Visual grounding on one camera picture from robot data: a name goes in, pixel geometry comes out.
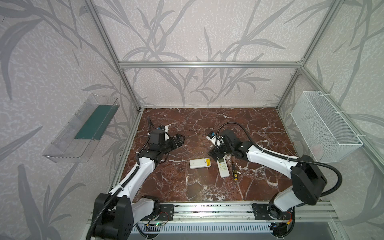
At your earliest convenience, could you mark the black yellow screwdriver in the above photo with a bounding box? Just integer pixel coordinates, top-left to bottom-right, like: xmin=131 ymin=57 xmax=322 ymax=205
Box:
xmin=231 ymin=156 xmax=239 ymax=181

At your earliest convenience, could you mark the white remote control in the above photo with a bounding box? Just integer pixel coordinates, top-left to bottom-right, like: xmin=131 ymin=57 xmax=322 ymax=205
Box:
xmin=189 ymin=158 xmax=211 ymax=170
xmin=217 ymin=159 xmax=230 ymax=178

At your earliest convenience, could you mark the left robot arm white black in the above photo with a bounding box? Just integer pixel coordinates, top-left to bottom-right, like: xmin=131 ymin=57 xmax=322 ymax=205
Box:
xmin=86 ymin=119 xmax=186 ymax=240

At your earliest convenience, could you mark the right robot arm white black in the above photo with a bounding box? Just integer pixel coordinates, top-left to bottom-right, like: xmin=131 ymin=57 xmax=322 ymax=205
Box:
xmin=206 ymin=127 xmax=343 ymax=219

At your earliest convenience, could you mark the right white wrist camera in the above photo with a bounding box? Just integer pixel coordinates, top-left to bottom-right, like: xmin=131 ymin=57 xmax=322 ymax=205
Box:
xmin=206 ymin=130 xmax=222 ymax=148

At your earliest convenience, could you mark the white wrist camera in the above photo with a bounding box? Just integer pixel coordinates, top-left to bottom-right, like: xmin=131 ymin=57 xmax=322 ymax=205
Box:
xmin=157 ymin=125 xmax=169 ymax=133
xmin=206 ymin=130 xmax=222 ymax=148

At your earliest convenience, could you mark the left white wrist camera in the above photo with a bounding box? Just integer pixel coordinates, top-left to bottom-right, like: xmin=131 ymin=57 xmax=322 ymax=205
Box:
xmin=157 ymin=125 xmax=169 ymax=133

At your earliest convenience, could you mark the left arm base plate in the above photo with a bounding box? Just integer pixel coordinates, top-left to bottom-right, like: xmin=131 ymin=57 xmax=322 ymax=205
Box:
xmin=155 ymin=204 xmax=175 ymax=222

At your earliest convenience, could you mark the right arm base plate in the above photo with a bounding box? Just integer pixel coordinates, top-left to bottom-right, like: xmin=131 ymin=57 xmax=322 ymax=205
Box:
xmin=252 ymin=203 xmax=294 ymax=222

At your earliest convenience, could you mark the aluminium mounting rail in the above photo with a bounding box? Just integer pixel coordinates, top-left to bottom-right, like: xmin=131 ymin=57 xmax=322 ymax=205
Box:
xmin=150 ymin=201 xmax=340 ymax=225

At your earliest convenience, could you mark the clear plastic wall bin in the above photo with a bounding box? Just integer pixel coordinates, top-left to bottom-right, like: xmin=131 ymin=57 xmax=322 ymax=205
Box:
xmin=43 ymin=94 xmax=120 ymax=163

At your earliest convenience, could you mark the white wire mesh basket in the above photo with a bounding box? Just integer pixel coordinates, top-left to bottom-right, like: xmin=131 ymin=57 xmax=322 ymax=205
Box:
xmin=291 ymin=91 xmax=363 ymax=163

